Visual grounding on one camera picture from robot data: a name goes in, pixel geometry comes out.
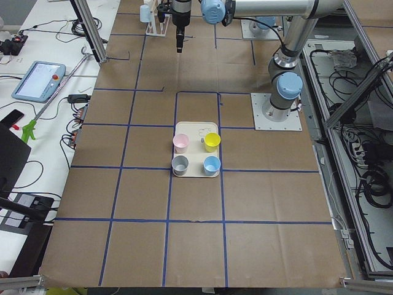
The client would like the teach pendant tablet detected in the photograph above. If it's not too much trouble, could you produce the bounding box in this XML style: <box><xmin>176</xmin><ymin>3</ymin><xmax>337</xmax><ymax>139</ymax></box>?
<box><xmin>11</xmin><ymin>61</ymin><xmax>66</xmax><ymax>103</ymax></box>

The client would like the pink plastic cup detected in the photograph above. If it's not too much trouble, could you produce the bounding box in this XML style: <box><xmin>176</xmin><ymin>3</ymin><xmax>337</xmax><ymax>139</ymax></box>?
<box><xmin>173</xmin><ymin>133</ymin><xmax>190</xmax><ymax>154</ymax></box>

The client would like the light blue plastic cup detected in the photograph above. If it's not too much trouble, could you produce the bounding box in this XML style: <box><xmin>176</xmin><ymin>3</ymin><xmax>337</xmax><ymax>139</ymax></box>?
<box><xmin>139</xmin><ymin>4</ymin><xmax>151</xmax><ymax>23</ymax></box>

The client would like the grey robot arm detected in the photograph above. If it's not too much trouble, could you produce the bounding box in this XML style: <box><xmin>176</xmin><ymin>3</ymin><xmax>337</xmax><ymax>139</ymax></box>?
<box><xmin>157</xmin><ymin>0</ymin><xmax>344</xmax><ymax>111</ymax></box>
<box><xmin>254</xmin><ymin>16</ymin><xmax>276</xmax><ymax>30</ymax></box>

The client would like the yellow plastic cup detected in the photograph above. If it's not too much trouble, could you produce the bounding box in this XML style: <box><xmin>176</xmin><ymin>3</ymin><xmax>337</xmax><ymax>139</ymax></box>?
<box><xmin>204</xmin><ymin>132</ymin><xmax>221</xmax><ymax>152</ymax></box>

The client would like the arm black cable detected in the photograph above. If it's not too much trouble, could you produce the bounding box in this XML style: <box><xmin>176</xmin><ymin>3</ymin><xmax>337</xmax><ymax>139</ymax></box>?
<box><xmin>233</xmin><ymin>17</ymin><xmax>288</xmax><ymax>52</ymax></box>

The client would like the black smartphone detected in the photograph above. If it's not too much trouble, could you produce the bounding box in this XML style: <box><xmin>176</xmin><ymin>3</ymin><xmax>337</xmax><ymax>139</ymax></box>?
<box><xmin>1</xmin><ymin>109</ymin><xmax>24</xmax><ymax>128</ymax></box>

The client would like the aluminium frame post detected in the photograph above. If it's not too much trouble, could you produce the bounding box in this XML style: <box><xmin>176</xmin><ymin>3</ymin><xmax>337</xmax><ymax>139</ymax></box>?
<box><xmin>70</xmin><ymin>0</ymin><xmax>107</xmax><ymax>64</ymax></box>

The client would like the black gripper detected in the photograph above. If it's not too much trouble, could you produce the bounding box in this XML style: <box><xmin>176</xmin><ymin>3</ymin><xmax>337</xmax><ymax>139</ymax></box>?
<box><xmin>157</xmin><ymin>0</ymin><xmax>192</xmax><ymax>53</ymax></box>

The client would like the green handled reacher grabber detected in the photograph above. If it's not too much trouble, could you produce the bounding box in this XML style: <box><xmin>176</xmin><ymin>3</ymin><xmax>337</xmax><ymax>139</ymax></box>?
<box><xmin>21</xmin><ymin>46</ymin><xmax>92</xmax><ymax>143</ymax></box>

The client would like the black power adapter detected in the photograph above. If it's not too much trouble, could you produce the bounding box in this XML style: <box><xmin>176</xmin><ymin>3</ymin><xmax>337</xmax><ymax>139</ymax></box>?
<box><xmin>67</xmin><ymin>94</ymin><xmax>91</xmax><ymax>104</ymax></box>

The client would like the cream plastic tray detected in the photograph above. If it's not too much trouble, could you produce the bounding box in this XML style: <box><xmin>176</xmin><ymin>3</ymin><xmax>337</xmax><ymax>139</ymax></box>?
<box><xmin>173</xmin><ymin>121</ymin><xmax>220</xmax><ymax>178</ymax></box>

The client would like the black monitor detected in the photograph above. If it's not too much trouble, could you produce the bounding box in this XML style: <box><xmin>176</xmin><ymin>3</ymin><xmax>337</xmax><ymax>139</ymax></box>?
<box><xmin>0</xmin><ymin>124</ymin><xmax>31</xmax><ymax>199</ymax></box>

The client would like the white wire cup rack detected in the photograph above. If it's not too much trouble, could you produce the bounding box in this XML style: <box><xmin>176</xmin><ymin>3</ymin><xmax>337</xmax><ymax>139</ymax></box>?
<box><xmin>143</xmin><ymin>0</ymin><xmax>171</xmax><ymax>37</ymax></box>

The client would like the grey plastic cup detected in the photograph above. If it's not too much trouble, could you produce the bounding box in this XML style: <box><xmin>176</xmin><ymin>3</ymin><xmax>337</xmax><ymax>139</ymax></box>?
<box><xmin>171</xmin><ymin>155</ymin><xmax>189</xmax><ymax>176</ymax></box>

